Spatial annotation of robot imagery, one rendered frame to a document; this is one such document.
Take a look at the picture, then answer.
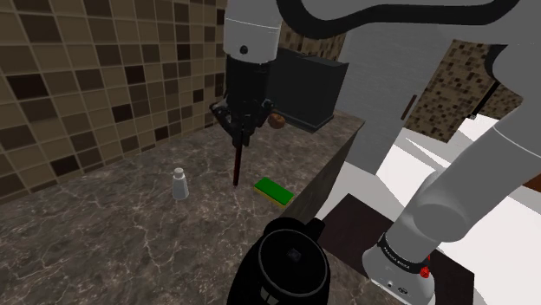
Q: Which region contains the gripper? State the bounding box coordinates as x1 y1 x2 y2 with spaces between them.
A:
209 55 277 147

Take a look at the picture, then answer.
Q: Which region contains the dark red pen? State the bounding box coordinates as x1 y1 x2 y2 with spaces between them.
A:
231 141 244 188

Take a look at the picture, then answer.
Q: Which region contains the brown round fruit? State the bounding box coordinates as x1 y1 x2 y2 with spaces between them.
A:
267 112 287 130

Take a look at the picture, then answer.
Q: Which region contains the black box appliance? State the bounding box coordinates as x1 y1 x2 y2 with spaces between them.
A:
266 46 350 134

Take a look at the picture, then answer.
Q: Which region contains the green and yellow sponge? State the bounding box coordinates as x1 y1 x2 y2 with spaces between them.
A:
252 177 296 210

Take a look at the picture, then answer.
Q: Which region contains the white salt shaker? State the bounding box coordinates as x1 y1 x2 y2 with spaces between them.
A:
171 166 191 201

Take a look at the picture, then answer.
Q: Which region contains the black kettle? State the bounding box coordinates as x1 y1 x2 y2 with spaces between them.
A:
226 217 332 305

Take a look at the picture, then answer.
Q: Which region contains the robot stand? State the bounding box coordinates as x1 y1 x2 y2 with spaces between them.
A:
316 192 476 305

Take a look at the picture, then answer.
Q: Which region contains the grey door with dark handle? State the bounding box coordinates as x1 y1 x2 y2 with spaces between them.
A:
333 21 454 177

